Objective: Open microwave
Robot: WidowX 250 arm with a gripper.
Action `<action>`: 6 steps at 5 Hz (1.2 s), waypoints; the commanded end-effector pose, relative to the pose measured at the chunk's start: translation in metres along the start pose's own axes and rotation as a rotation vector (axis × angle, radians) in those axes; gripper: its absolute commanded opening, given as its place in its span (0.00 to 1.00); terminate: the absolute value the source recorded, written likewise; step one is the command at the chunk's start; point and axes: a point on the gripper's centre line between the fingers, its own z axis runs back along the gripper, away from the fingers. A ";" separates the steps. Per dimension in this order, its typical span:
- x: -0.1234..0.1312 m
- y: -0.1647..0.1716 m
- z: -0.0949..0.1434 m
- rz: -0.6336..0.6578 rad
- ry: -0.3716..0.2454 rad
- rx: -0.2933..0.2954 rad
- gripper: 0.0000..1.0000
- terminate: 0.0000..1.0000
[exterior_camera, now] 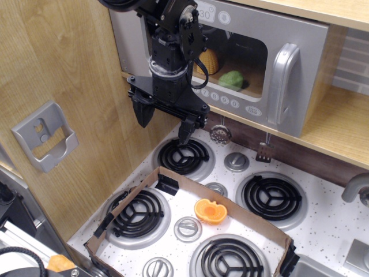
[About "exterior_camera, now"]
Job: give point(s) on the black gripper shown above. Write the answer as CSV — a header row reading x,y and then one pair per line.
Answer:
x,y
169,94

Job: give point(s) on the silver toy microwave door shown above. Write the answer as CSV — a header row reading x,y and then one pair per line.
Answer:
x,y
278,55

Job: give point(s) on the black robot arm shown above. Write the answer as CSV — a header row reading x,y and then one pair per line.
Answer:
x,y
177,43

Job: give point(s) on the back left stove burner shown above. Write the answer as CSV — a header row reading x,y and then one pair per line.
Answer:
x,y
194,160

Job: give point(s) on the stove burner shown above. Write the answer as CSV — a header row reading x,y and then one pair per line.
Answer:
x,y
228,255
275,197
194,160
142,222

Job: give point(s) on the silver hanging strainer spoon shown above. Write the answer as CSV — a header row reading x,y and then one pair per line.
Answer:
x,y
220,134

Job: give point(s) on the yellow toy corn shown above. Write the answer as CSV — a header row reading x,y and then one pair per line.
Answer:
x,y
210,61

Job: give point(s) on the green toy vegetable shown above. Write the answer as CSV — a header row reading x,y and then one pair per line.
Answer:
x,y
232,80

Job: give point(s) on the back grey stove knob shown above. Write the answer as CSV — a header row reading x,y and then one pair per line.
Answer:
x,y
236,162

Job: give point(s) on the grey stove knob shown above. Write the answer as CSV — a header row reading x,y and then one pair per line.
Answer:
x,y
236,162
158,267
188,229

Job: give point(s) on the middle small grey knob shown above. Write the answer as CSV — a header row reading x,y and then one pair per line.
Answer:
x,y
218,188

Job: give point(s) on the orange toy pumpkin half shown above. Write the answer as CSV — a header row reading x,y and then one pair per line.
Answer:
x,y
210,212

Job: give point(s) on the front left stove burner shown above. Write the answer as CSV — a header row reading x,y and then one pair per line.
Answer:
x,y
142,222

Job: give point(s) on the hanging toy spatula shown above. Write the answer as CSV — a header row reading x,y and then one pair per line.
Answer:
x,y
265,150

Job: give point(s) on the centre grey stove knob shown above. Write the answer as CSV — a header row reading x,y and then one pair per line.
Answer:
x,y
188,229

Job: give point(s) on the back right stove burner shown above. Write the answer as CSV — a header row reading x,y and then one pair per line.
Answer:
x,y
275,197

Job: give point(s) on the brown cardboard barrier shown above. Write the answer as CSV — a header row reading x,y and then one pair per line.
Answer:
x,y
169,225

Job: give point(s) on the front grey stove knob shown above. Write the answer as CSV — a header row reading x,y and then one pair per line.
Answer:
x,y
158,267

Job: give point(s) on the front right stove burner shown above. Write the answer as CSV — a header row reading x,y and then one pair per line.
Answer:
x,y
228,255

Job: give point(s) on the black equipment at left edge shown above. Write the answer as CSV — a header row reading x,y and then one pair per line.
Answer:
x,y
13,210

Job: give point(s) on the orange object at bottom left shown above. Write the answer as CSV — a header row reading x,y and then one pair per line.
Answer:
x,y
59,263

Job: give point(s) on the grey toy faucet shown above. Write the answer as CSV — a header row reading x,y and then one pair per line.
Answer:
x,y
358,185

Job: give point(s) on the silver toy sink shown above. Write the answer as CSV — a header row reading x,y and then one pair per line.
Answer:
x,y
351,260

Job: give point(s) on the grey wall phone holder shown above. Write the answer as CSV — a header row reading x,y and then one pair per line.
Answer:
x,y
37,128

